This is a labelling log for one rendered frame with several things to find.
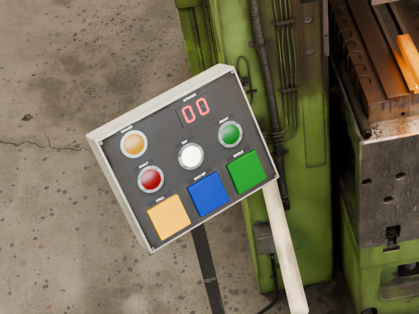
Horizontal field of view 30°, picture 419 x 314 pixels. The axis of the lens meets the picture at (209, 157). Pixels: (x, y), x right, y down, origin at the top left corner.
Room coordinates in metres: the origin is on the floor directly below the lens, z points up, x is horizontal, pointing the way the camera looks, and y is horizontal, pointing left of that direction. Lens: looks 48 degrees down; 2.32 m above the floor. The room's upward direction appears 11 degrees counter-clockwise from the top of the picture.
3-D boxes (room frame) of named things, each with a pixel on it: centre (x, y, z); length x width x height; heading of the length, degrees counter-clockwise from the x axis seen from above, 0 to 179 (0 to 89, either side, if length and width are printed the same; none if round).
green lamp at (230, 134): (1.15, -0.05, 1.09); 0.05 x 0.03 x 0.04; 89
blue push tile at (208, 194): (1.07, 0.02, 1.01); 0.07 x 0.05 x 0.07; 114
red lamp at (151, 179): (1.07, 0.13, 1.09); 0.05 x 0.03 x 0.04; 89
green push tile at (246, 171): (1.11, -0.07, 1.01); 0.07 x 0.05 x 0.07; 114
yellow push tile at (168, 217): (1.03, 0.11, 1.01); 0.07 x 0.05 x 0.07; 114
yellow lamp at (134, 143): (1.11, 0.15, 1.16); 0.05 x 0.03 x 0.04; 89
